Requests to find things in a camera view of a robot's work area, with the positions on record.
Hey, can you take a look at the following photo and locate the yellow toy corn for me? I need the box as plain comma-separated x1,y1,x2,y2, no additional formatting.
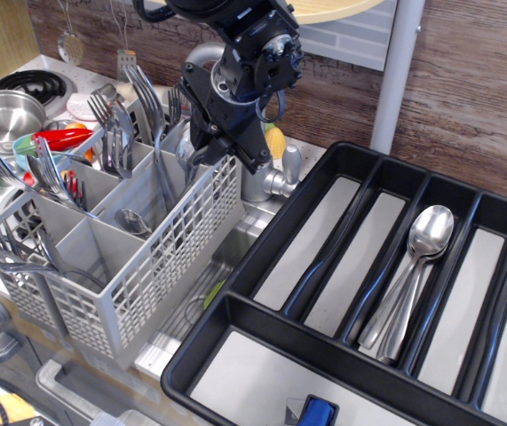
265,125,287,160

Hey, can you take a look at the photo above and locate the black cutlery tray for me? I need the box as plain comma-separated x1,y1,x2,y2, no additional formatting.
161,142,507,425

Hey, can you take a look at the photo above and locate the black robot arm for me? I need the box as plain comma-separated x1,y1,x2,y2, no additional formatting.
133,1,304,173

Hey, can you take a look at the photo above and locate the hanging round metal strainer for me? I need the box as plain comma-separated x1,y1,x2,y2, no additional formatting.
57,0,85,67

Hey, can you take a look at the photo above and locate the black stove burner coil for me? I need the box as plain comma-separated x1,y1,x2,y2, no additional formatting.
0,70,68,106

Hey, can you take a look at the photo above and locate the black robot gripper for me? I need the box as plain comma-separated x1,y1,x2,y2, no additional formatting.
178,62,271,174

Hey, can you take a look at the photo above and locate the steel spoon upright in basket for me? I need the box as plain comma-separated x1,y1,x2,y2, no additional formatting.
175,125,194,185

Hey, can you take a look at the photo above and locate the small spoon inside basket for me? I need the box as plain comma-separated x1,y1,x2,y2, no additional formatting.
115,209,152,238

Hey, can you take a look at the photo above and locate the hanging metal spatula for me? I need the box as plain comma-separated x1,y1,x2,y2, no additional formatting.
109,0,138,83

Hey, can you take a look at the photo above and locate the big steel spoon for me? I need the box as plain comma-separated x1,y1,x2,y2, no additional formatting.
185,146,208,190

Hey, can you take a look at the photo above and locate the light wooden shelf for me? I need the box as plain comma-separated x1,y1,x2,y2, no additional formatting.
289,0,383,25

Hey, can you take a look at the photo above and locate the steel cooking pot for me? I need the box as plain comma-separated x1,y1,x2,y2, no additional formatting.
0,90,46,154

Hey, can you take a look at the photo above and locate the grey plastic cutlery basket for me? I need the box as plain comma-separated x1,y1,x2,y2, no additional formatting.
0,144,243,368

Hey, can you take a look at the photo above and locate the red toy pepper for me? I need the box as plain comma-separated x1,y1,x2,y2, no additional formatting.
33,129,93,151

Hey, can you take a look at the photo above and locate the tall steel fork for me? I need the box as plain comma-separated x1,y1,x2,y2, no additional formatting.
123,65,175,212

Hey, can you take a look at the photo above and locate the stack of steel spoons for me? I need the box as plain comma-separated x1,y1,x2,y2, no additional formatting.
358,205,454,364

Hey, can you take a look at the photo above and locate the grey metal faucet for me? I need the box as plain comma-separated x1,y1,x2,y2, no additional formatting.
186,43,302,202

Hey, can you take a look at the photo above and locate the pink round toy dish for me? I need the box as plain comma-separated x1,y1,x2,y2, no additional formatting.
66,92,96,122

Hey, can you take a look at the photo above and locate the steel forks middle compartment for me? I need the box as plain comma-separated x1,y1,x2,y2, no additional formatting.
88,92,134,178

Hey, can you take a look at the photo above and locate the steel fork bundle front left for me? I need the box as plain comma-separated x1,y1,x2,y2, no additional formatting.
0,221,57,274

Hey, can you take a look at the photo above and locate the long fork leaning left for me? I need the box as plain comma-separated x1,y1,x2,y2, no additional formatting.
0,137,96,218

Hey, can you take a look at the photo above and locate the blue object at bottom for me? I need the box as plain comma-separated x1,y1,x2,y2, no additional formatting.
297,394,339,426

